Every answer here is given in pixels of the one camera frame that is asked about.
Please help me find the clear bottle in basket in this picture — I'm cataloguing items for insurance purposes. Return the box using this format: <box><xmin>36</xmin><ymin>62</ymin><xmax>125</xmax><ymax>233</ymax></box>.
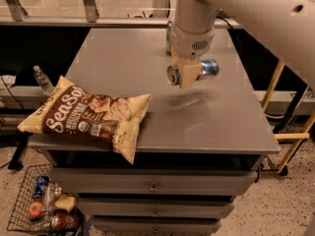
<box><xmin>42</xmin><ymin>183</ymin><xmax>62</xmax><ymax>207</ymax></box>

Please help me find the green soda can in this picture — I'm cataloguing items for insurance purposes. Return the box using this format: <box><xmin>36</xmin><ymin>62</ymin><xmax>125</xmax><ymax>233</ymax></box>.
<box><xmin>166</xmin><ymin>21</ymin><xmax>172</xmax><ymax>55</ymax></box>

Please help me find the black wire basket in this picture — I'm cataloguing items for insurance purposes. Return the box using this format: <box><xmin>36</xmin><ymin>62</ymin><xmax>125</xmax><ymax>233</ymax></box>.
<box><xmin>6</xmin><ymin>163</ymin><xmax>85</xmax><ymax>236</ymax></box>

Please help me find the orange fruit in basket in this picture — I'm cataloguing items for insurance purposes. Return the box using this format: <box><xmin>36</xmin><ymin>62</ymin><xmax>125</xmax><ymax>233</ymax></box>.
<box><xmin>29</xmin><ymin>202</ymin><xmax>42</xmax><ymax>218</ymax></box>

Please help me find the blue can in basket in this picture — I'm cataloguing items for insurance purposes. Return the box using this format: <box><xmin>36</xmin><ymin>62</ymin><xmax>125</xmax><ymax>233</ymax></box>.
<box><xmin>32</xmin><ymin>175</ymin><xmax>49</xmax><ymax>198</ymax></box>

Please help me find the grey drawer cabinet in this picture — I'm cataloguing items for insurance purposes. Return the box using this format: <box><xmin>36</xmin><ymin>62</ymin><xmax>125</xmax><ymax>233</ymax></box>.
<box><xmin>31</xmin><ymin>29</ymin><xmax>279</xmax><ymax>235</ymax></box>

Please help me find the yellow sponge in basket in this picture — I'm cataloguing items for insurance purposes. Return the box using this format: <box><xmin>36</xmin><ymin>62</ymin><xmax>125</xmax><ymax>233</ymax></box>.
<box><xmin>54</xmin><ymin>195</ymin><xmax>75</xmax><ymax>213</ymax></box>

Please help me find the brown yellow chip bag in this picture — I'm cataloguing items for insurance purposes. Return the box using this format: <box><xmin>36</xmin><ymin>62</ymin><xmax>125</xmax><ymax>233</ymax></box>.
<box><xmin>18</xmin><ymin>77</ymin><xmax>152</xmax><ymax>163</ymax></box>

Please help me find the blue silver redbull can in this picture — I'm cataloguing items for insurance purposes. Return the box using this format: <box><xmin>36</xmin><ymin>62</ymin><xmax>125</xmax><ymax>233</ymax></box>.
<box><xmin>166</xmin><ymin>59</ymin><xmax>220</xmax><ymax>86</ymax></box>

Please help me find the clear plastic water bottle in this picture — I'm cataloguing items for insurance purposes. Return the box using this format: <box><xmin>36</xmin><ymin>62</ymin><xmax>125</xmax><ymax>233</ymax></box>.
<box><xmin>33</xmin><ymin>66</ymin><xmax>54</xmax><ymax>96</ymax></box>

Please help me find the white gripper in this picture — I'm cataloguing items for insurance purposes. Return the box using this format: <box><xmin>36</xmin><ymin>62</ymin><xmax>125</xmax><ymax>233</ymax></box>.
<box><xmin>171</xmin><ymin>25</ymin><xmax>215</xmax><ymax>89</ymax></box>

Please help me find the yellow wooden ladder frame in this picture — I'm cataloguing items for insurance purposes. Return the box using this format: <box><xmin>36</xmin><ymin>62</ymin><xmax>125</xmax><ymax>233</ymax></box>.
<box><xmin>261</xmin><ymin>60</ymin><xmax>315</xmax><ymax>176</ymax></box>

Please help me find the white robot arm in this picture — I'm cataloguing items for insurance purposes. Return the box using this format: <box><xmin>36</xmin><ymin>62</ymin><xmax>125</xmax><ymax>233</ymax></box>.
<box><xmin>172</xmin><ymin>0</ymin><xmax>315</xmax><ymax>89</ymax></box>

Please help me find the red jar in basket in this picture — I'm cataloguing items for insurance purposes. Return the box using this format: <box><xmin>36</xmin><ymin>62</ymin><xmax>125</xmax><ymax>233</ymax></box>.
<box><xmin>51</xmin><ymin>211</ymin><xmax>79</xmax><ymax>230</ymax></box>

